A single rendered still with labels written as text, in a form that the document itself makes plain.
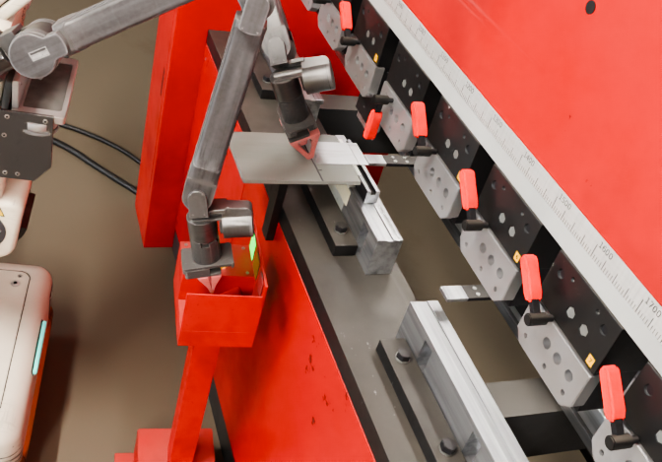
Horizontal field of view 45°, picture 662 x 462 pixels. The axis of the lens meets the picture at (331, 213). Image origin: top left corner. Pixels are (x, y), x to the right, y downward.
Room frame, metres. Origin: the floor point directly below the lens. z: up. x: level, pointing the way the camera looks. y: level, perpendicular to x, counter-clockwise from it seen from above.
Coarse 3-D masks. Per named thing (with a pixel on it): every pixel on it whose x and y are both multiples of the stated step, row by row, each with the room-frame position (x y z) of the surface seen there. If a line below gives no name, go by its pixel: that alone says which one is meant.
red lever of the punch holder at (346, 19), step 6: (342, 6) 1.60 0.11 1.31; (348, 6) 1.61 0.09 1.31; (342, 12) 1.59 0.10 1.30; (348, 12) 1.60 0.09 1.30; (342, 18) 1.58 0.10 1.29; (348, 18) 1.59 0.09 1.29; (342, 24) 1.58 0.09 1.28; (348, 24) 1.58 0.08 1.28; (342, 30) 1.58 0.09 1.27; (348, 30) 1.57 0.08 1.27; (342, 36) 1.56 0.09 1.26; (348, 36) 1.56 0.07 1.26; (342, 42) 1.55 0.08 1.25; (348, 42) 1.55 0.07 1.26; (354, 42) 1.56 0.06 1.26; (360, 42) 1.57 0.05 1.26
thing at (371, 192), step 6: (360, 168) 1.52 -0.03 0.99; (366, 168) 1.52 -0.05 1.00; (366, 174) 1.49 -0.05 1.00; (366, 180) 1.48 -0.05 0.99; (372, 180) 1.48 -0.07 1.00; (360, 186) 1.46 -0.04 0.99; (366, 186) 1.45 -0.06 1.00; (372, 186) 1.46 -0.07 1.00; (360, 192) 1.45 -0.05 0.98; (366, 192) 1.43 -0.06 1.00; (372, 192) 1.45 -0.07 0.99; (378, 192) 1.44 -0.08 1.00; (366, 198) 1.43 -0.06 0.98; (372, 198) 1.44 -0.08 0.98
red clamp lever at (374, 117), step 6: (378, 96) 1.37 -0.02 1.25; (384, 96) 1.38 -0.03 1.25; (372, 102) 1.37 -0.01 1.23; (378, 102) 1.37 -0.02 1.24; (384, 102) 1.37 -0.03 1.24; (390, 102) 1.38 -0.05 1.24; (378, 108) 1.37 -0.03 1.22; (372, 114) 1.37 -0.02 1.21; (378, 114) 1.37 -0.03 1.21; (372, 120) 1.36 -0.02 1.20; (378, 120) 1.37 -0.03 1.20; (366, 126) 1.37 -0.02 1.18; (372, 126) 1.37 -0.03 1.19; (378, 126) 1.38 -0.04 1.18; (366, 132) 1.37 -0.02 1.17; (372, 132) 1.37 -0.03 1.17; (366, 138) 1.37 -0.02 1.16; (372, 138) 1.37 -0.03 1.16
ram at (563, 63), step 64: (448, 0) 1.33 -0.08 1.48; (512, 0) 1.19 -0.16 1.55; (576, 0) 1.07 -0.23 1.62; (640, 0) 0.98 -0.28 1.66; (512, 64) 1.13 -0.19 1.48; (576, 64) 1.02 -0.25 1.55; (640, 64) 0.94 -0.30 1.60; (512, 128) 1.08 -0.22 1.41; (576, 128) 0.98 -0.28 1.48; (640, 128) 0.89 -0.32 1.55; (576, 192) 0.93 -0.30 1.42; (640, 192) 0.85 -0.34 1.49; (576, 256) 0.88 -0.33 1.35; (640, 256) 0.81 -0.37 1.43; (640, 320) 0.77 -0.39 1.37
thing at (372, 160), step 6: (366, 156) 1.56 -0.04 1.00; (372, 156) 1.57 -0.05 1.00; (378, 156) 1.58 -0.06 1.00; (384, 156) 1.58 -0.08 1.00; (390, 156) 1.59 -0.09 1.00; (396, 156) 1.60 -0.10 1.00; (402, 156) 1.61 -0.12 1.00; (408, 156) 1.62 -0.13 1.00; (372, 162) 1.54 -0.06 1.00; (378, 162) 1.55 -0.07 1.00; (384, 162) 1.56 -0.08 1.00; (390, 162) 1.57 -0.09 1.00; (396, 162) 1.57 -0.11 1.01; (402, 162) 1.58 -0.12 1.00; (408, 162) 1.59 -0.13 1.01; (414, 162) 1.60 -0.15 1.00
